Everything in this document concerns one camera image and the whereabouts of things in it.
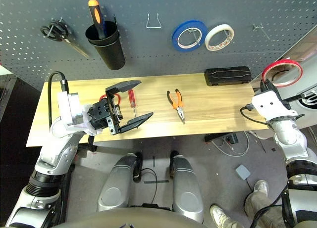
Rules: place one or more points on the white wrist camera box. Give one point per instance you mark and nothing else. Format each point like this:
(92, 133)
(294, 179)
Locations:
(267, 102)
(68, 106)

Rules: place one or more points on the black plastic tool case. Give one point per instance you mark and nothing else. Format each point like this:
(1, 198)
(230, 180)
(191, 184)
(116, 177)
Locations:
(227, 76)

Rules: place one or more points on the grey foot pedal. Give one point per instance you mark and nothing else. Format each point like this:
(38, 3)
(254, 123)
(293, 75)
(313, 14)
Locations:
(242, 172)

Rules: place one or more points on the black plastic tool cup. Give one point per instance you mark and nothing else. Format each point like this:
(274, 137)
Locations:
(111, 55)

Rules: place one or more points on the silver robot leg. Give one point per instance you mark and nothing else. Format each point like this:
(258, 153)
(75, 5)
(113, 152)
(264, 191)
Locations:
(116, 183)
(188, 188)

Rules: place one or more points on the short dark floor tape strip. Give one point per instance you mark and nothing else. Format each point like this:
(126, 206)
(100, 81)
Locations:
(153, 161)

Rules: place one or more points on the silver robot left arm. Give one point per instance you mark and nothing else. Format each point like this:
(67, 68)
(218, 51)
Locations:
(59, 149)

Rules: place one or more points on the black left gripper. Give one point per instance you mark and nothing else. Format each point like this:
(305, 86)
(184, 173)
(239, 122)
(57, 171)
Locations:
(101, 114)

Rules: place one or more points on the white tape roll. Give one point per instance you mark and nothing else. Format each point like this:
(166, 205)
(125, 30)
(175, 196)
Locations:
(209, 38)

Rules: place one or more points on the orange and black pliers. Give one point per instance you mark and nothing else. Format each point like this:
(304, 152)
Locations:
(178, 104)

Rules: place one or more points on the black power adapter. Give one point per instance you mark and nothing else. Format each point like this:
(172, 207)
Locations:
(233, 139)

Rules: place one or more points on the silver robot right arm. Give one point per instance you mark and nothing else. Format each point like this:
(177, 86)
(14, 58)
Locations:
(289, 136)

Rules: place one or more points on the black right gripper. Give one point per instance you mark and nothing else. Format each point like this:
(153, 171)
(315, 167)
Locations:
(288, 106)

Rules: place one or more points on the blue tape roll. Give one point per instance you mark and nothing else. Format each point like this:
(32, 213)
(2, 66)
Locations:
(177, 38)

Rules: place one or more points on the small metal peg hook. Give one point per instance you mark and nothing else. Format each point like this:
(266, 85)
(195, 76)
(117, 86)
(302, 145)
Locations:
(260, 29)

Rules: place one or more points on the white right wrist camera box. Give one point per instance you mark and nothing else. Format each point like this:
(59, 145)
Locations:
(267, 102)

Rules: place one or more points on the grey robot torso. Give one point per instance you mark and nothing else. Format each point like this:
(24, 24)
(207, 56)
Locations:
(123, 219)

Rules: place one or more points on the long dark floor tape strip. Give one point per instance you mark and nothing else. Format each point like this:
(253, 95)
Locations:
(156, 181)

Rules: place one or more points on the red tape roll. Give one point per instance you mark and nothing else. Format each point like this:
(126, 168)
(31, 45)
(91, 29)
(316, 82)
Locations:
(280, 62)

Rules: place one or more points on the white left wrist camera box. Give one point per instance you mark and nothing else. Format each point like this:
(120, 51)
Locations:
(68, 106)

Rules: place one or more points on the silver robot left leg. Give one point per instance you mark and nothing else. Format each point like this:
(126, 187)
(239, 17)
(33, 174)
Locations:
(116, 183)

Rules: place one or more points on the white rounded appliance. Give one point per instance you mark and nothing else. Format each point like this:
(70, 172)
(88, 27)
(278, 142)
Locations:
(310, 74)

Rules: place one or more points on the silver robot right leg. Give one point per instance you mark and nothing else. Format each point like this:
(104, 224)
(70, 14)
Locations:
(188, 188)

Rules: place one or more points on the orange and black screwdriver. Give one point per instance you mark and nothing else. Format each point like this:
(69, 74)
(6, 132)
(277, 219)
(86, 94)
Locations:
(97, 17)

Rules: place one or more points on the black table foot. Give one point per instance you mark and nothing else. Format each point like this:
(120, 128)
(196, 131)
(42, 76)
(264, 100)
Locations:
(86, 145)
(215, 138)

